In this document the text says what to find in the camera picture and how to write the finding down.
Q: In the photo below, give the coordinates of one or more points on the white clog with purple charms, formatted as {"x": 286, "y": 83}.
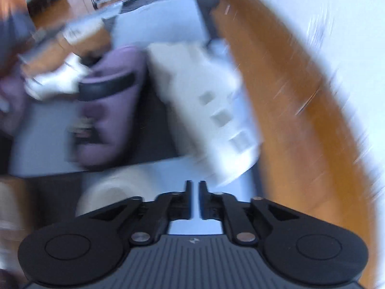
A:
{"x": 103, "y": 188}

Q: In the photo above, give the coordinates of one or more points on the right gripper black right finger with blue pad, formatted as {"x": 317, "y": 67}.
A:
{"x": 244, "y": 223}

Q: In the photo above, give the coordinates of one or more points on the brown fur-lined slipper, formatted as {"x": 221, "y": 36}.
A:
{"x": 84, "y": 38}

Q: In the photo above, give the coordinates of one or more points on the white knit sneaker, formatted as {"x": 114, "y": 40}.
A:
{"x": 63, "y": 81}

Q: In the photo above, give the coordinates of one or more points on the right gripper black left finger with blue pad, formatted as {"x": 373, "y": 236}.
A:
{"x": 134, "y": 221}

